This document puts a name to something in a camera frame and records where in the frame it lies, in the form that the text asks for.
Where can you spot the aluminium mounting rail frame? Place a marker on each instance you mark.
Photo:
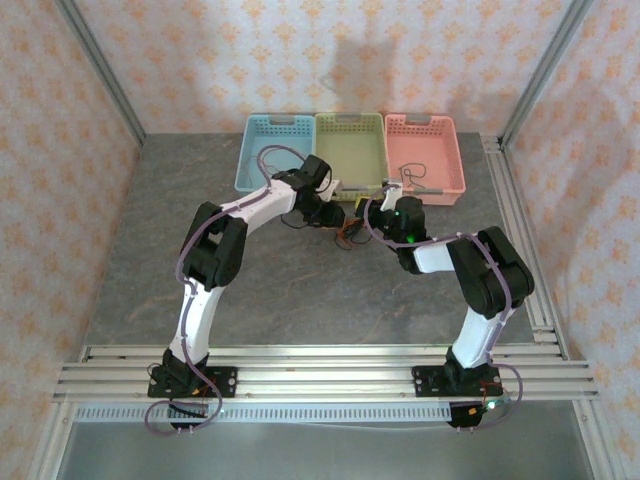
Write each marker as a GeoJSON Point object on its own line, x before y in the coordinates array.
{"type": "Point", "coordinates": [325, 380]}

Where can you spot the blue perforated plastic basket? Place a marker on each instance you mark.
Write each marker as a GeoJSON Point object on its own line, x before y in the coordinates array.
{"type": "Point", "coordinates": [280, 135]}

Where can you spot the pink perforated plastic basket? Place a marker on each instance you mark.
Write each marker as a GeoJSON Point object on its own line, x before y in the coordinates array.
{"type": "Point", "coordinates": [440, 150]}

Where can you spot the aluminium table side rail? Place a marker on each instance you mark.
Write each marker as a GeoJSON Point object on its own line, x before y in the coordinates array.
{"type": "Point", "coordinates": [500, 165]}

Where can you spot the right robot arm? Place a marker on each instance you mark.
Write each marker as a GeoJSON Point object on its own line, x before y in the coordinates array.
{"type": "Point", "coordinates": [492, 280]}

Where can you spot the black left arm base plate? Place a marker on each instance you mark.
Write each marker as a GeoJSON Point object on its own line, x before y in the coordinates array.
{"type": "Point", "coordinates": [225, 382]}

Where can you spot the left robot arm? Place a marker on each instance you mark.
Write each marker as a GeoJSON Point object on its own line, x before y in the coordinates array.
{"type": "Point", "coordinates": [200, 320]}

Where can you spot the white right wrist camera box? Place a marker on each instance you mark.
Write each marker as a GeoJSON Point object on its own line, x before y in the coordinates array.
{"type": "Point", "coordinates": [391, 197]}

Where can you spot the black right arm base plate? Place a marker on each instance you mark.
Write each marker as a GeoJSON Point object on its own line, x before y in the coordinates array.
{"type": "Point", "coordinates": [425, 382]}

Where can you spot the aluminium frame post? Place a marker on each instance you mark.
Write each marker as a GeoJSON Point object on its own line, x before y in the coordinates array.
{"type": "Point", "coordinates": [550, 55]}
{"type": "Point", "coordinates": [100, 70]}

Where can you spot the grey metal panel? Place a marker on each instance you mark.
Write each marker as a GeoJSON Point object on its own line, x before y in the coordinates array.
{"type": "Point", "coordinates": [320, 455]}

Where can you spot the green perforated plastic basket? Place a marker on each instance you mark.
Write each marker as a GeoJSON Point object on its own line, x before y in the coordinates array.
{"type": "Point", "coordinates": [350, 150]}

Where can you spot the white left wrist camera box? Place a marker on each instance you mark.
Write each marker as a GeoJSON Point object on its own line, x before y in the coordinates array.
{"type": "Point", "coordinates": [332, 190]}

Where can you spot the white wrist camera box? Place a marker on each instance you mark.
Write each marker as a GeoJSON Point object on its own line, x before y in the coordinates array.
{"type": "Point", "coordinates": [391, 197]}
{"type": "Point", "coordinates": [332, 190]}

